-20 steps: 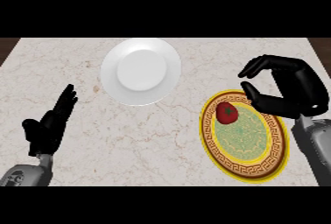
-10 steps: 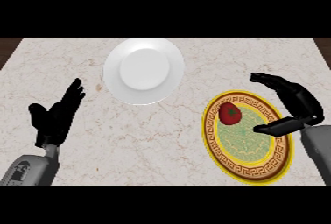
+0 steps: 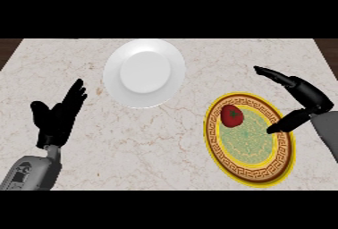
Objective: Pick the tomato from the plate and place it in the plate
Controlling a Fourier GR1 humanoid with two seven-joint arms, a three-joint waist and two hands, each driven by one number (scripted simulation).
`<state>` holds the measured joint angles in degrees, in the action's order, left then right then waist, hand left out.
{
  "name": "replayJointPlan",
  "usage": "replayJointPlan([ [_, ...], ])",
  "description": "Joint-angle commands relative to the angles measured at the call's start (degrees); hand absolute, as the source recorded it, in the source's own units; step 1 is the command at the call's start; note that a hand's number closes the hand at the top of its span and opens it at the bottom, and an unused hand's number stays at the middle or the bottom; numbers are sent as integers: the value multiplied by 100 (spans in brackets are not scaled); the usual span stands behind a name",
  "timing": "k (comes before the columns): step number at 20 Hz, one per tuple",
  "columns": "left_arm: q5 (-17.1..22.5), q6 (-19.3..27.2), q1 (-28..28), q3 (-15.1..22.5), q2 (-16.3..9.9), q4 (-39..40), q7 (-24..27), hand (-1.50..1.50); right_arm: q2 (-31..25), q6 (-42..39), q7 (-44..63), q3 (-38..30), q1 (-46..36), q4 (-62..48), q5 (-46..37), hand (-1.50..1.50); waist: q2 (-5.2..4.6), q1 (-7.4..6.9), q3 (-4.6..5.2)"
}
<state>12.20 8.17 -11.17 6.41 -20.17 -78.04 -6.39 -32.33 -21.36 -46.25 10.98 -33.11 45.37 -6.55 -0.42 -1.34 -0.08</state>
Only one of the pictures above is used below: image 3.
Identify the white plate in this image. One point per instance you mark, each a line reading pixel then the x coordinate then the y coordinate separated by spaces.
pixel 143 73

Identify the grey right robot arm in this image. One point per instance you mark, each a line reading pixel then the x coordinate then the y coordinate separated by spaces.
pixel 327 131

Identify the patterned yellow brown plate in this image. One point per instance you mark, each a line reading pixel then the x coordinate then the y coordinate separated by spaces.
pixel 251 149

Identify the red tomato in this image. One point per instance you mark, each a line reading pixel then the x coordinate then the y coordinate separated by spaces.
pixel 231 115

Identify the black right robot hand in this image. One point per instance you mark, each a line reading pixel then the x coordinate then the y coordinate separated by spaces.
pixel 307 92

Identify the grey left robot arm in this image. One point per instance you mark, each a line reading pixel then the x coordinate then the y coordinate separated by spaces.
pixel 32 170

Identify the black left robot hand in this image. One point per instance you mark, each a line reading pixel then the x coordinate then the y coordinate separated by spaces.
pixel 56 119

